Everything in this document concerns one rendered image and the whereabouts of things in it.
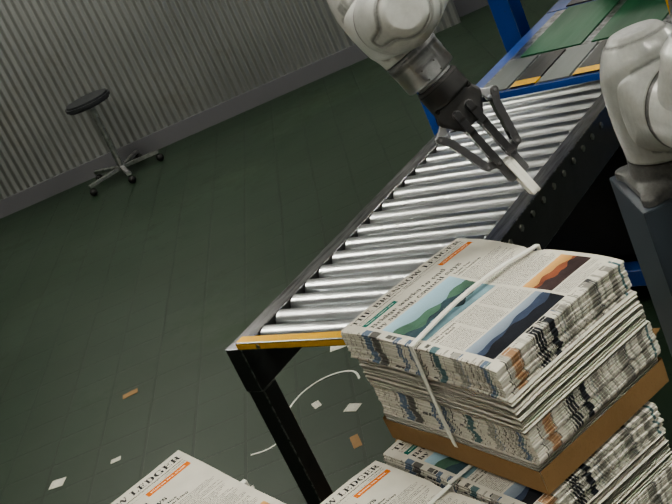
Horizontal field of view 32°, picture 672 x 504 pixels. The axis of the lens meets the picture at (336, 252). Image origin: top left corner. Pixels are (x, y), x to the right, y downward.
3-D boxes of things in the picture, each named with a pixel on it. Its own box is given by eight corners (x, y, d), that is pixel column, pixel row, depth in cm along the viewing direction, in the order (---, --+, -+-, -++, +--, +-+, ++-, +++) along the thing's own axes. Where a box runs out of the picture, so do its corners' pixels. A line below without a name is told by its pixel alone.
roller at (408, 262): (486, 274, 258) (474, 265, 254) (325, 288, 287) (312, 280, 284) (489, 254, 259) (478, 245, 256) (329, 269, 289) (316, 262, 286)
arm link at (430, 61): (436, 28, 172) (462, 58, 173) (425, 32, 181) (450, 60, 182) (391, 70, 172) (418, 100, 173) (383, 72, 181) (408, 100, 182)
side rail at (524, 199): (444, 389, 233) (423, 341, 229) (422, 390, 237) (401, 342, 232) (654, 100, 325) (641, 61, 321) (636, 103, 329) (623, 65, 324)
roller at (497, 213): (518, 230, 270) (509, 215, 267) (360, 248, 300) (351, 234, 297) (524, 216, 273) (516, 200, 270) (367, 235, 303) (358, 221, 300)
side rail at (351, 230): (262, 392, 265) (240, 349, 261) (245, 392, 269) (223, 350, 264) (500, 127, 357) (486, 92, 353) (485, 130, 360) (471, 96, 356)
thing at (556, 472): (670, 380, 177) (663, 358, 176) (550, 496, 165) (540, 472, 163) (592, 361, 190) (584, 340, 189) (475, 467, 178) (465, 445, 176)
